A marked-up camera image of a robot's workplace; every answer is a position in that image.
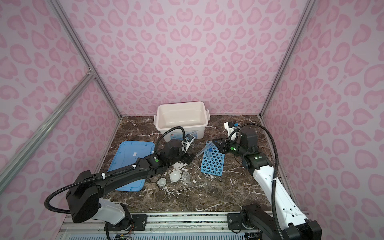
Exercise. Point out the black wire ring stand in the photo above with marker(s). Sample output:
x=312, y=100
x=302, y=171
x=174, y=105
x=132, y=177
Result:
x=154, y=180

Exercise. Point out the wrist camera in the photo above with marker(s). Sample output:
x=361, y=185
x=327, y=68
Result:
x=230, y=127
x=187, y=141

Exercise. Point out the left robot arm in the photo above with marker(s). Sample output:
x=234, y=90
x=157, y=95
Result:
x=83, y=199

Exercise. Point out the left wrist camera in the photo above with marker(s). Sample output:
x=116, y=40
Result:
x=187, y=141

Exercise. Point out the small white crucible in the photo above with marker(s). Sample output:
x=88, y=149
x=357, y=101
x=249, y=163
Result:
x=162, y=182

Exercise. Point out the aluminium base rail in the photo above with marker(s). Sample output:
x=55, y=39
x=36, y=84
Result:
x=165, y=226

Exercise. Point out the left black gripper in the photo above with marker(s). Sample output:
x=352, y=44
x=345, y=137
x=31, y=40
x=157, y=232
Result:
x=189, y=157

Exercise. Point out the white plastic storage box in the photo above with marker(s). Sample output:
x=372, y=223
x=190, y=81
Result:
x=192, y=116

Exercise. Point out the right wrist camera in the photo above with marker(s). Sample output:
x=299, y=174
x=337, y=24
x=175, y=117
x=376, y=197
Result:
x=230, y=127

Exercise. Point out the blue test tube rack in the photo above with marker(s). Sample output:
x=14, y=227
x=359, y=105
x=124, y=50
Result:
x=214, y=166

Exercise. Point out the diagonal aluminium frame bar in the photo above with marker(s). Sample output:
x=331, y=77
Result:
x=19, y=160

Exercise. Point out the right aluminium corner post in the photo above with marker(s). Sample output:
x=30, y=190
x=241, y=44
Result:
x=308, y=11

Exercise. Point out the aluminium corner frame post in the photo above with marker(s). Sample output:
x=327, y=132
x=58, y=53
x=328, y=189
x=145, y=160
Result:
x=65, y=22

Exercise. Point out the white evaporating dish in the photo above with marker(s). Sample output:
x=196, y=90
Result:
x=175, y=176

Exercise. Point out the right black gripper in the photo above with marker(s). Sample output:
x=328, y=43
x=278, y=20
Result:
x=224, y=146

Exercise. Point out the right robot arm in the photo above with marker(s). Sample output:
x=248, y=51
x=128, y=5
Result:
x=287, y=221

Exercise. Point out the clear glass beaker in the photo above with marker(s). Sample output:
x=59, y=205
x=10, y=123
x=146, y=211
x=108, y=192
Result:
x=186, y=177

